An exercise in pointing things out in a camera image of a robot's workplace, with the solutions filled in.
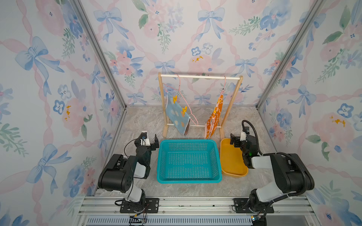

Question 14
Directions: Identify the wooden hanger rack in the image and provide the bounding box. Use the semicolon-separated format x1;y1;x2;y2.
158;73;243;139

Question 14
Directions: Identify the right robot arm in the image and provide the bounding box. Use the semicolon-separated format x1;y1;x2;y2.
230;132;315;213

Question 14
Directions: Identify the pink hanger with blue towel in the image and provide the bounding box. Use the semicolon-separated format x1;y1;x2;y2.
160;74;199;126

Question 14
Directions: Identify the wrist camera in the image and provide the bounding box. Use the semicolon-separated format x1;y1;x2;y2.
240;126;250;141
140;131;150;147

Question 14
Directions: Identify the teal plastic basket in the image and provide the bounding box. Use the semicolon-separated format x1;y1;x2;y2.
156;139;222;184

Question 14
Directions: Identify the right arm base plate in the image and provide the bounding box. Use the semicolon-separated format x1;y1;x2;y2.
232;198;274;214

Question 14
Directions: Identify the light blue towel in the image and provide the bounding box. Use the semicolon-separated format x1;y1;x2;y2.
166;94;190;136

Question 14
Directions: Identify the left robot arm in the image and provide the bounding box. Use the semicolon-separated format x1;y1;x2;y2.
98;131;159;204

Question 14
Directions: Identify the yellow plastic tray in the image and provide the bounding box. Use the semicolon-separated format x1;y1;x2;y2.
220;138;248;178

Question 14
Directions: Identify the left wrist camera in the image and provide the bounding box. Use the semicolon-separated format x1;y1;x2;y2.
140;131;150;147

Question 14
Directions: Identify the orange patterned towel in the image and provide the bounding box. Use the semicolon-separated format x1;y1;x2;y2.
205;93;223;139

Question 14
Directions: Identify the left aluminium corner post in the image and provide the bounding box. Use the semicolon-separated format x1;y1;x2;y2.
70;0;127;111

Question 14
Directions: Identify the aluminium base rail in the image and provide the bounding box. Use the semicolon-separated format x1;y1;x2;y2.
74;196;320;226

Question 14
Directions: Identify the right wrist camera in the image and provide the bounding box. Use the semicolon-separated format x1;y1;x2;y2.
240;126;250;141

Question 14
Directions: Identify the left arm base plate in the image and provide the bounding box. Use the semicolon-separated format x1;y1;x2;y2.
120;198;159;214

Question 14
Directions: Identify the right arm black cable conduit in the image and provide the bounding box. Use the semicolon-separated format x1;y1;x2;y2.
241;120;315;197

